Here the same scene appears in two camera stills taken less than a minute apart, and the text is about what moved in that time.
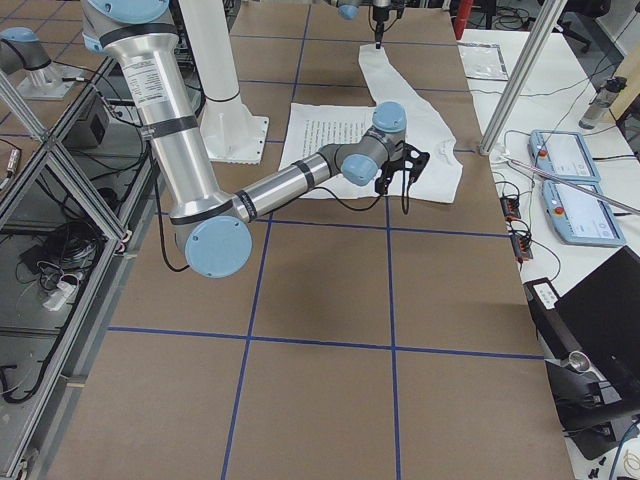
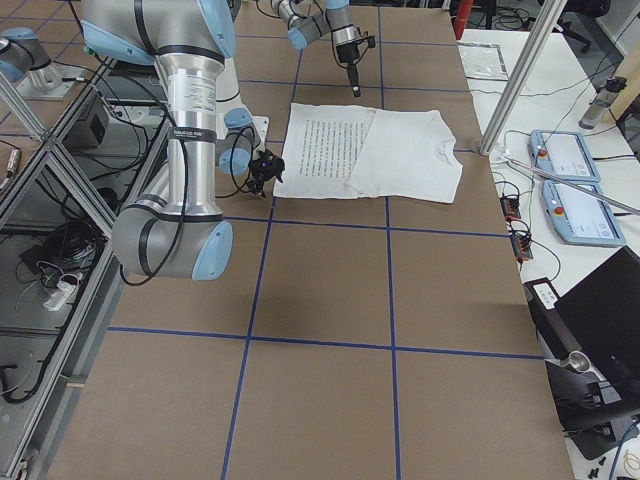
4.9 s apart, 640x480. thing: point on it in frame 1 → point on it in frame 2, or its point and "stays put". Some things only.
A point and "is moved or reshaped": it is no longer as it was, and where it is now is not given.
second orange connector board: [521, 246] stays put
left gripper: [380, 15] → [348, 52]
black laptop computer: [590, 340] stays put
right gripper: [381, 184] → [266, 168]
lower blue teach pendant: [581, 215] stays put
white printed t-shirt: [310, 126] is moved or reshaped
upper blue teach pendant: [562, 153] stays put
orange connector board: [510, 208] stays put
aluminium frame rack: [67, 225] stays put
